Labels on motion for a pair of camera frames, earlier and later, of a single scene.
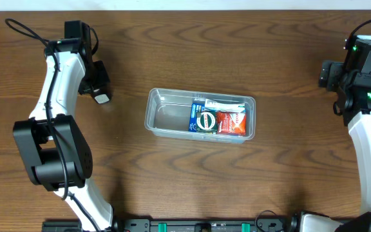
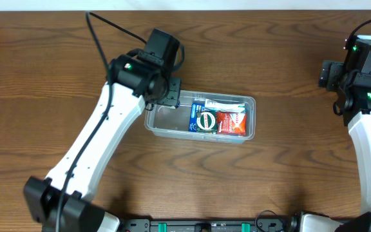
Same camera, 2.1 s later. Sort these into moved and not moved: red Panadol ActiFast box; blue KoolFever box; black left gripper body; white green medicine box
Moved: black left gripper body
Not moved: red Panadol ActiFast box; white green medicine box; blue KoolFever box
